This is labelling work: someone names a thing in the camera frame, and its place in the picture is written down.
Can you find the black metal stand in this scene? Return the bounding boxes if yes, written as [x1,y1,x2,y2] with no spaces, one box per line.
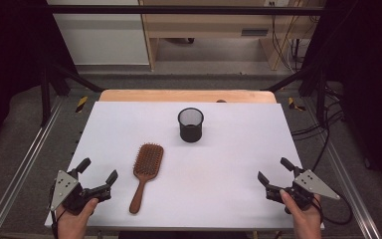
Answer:
[39,63,105,127]
[262,64,329,125]

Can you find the light wooden desk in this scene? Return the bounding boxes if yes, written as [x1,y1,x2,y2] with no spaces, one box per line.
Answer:
[138,0,326,72]

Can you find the black floor cable bundle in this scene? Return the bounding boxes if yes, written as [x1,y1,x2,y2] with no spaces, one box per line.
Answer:
[290,84,346,142]

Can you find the black metal crossbar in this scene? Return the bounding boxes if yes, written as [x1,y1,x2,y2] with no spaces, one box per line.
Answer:
[46,4,326,16]

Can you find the person's dark clothing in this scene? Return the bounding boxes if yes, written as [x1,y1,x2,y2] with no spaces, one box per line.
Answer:
[117,230,250,239]

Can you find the black mesh cup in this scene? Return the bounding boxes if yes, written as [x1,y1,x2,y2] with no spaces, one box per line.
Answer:
[177,107,205,143]

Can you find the hanging desk cables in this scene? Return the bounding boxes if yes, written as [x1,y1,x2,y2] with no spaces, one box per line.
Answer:
[270,0,319,73]

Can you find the left hand-held gripper black cable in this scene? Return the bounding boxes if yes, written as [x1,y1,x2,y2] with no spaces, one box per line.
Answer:
[48,185,63,239]

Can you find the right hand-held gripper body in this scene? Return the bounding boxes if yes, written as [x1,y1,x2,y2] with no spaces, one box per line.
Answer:
[265,167,341,211]

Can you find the white table sheet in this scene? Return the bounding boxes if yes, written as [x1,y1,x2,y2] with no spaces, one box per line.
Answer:
[44,101,326,232]

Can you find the wooden table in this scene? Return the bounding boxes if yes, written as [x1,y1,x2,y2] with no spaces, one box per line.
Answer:
[98,89,278,104]

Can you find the hand-held gripper black cable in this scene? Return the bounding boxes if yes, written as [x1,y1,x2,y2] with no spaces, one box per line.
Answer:
[311,127,354,226]
[48,185,63,239]

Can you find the black curtain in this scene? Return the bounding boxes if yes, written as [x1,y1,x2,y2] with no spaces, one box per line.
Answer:
[0,0,78,157]
[302,0,382,203]

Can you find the brown wooden paddle hairbrush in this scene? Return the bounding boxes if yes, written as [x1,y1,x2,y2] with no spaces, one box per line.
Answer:
[128,142,165,215]

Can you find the right hand-held gripper black cable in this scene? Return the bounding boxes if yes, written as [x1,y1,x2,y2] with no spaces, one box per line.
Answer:
[311,127,354,226]

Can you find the aluminium rail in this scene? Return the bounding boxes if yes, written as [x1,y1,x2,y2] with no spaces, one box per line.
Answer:
[0,96,66,239]
[302,98,382,239]

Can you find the yellow black tape strip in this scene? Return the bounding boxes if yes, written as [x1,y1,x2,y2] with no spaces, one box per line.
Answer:
[287,97,306,113]
[75,96,90,114]

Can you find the person's right hand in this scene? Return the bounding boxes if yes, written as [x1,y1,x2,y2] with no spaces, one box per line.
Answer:
[279,189,323,239]

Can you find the person's left hand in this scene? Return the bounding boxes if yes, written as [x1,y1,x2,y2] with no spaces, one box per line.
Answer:
[55,197,99,239]

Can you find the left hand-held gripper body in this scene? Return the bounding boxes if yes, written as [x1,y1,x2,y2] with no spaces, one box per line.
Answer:
[49,168,112,216]

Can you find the white cabinet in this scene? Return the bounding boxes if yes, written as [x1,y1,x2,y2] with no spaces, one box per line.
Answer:
[46,0,150,67]

